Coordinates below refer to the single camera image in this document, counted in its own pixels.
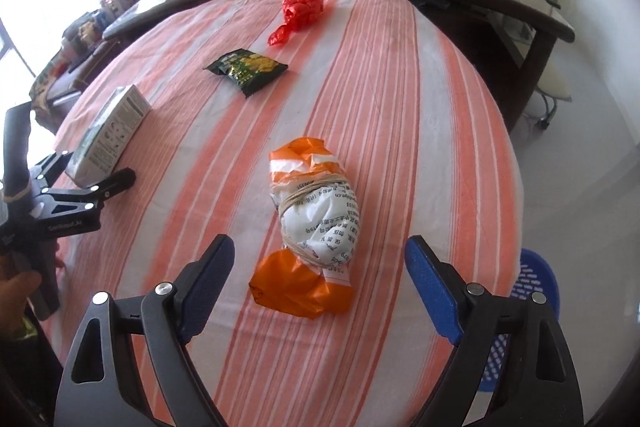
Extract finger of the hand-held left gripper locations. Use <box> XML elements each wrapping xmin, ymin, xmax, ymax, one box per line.
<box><xmin>41</xmin><ymin>167</ymin><xmax>137</xmax><ymax>211</ymax></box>
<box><xmin>30</xmin><ymin>150</ymin><xmax>74</xmax><ymax>188</ymax></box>

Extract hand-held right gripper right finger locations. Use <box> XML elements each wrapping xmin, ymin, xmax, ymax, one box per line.
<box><xmin>405</xmin><ymin>234</ymin><xmax>585</xmax><ymax>427</ymax></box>

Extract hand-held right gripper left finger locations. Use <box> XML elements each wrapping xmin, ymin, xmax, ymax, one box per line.
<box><xmin>54</xmin><ymin>234</ymin><xmax>236</xmax><ymax>427</ymax></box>

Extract white green carton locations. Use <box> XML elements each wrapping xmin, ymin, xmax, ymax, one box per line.
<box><xmin>67</xmin><ymin>84</ymin><xmax>152</xmax><ymax>188</ymax></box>

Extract blue plastic stool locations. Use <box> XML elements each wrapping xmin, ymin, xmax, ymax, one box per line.
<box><xmin>479</xmin><ymin>248</ymin><xmax>562</xmax><ymax>393</ymax></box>

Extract orange white plastic bag bundle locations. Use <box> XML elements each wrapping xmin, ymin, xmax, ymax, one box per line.
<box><xmin>249</xmin><ymin>137</ymin><xmax>362</xmax><ymax>319</ymax></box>

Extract person's left hand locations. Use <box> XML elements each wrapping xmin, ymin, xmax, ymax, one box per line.
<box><xmin>0</xmin><ymin>242</ymin><xmax>67</xmax><ymax>339</ymax></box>

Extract dark green snack packet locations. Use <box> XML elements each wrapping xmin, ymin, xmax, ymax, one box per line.
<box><xmin>202</xmin><ymin>49</ymin><xmax>289</xmax><ymax>98</ymax></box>

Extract pile of assorted clutter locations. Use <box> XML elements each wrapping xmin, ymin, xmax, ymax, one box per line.
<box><xmin>65</xmin><ymin>0</ymin><xmax>176</xmax><ymax>54</ymax></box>

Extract orange striped tablecloth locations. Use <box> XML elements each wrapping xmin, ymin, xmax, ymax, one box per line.
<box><xmin>52</xmin><ymin>0</ymin><xmax>526</xmax><ymax>427</ymax></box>

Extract white cushioned stool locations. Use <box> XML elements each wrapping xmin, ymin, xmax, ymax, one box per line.
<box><xmin>531</xmin><ymin>62</ymin><xmax>574</xmax><ymax>131</ymax></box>

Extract red plastic bag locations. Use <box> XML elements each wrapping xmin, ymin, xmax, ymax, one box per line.
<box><xmin>267</xmin><ymin>0</ymin><xmax>327</xmax><ymax>48</ymax></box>

